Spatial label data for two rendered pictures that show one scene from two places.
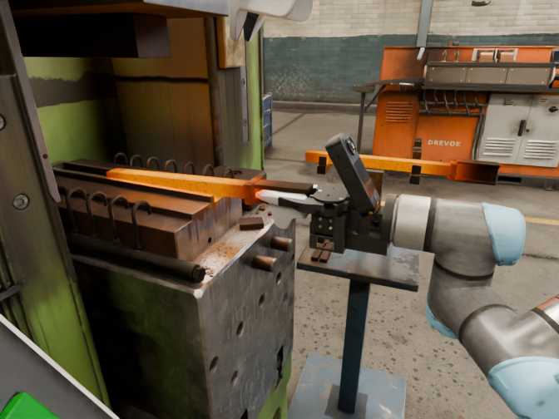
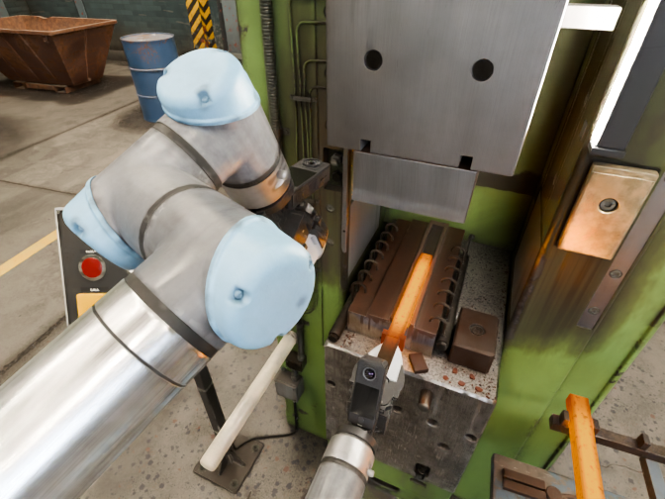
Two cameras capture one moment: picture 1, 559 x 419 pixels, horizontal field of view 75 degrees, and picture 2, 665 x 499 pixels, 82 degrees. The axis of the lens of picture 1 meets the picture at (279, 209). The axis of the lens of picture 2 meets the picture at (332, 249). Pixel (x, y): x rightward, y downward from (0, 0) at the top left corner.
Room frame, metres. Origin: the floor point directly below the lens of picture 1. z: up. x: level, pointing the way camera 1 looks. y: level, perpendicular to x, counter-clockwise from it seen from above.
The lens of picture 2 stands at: (0.43, -0.46, 1.63)
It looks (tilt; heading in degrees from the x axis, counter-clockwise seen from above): 38 degrees down; 90
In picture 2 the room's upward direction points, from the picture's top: straight up
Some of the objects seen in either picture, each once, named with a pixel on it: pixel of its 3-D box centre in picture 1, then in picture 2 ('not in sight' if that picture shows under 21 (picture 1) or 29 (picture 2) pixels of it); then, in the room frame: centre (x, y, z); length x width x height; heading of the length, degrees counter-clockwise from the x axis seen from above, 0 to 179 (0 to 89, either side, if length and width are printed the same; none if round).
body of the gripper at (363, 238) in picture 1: (351, 218); (365, 415); (0.49, -0.11, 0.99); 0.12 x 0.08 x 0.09; 67
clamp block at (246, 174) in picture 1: (234, 186); (473, 339); (0.74, 0.10, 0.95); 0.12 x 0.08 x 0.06; 67
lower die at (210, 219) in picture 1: (119, 200); (412, 273); (0.64, 0.31, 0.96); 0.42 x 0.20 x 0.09; 67
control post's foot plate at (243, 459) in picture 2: not in sight; (228, 452); (0.01, 0.26, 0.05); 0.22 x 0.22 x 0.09; 67
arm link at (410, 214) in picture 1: (408, 220); (350, 457); (0.46, -0.18, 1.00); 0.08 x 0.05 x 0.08; 157
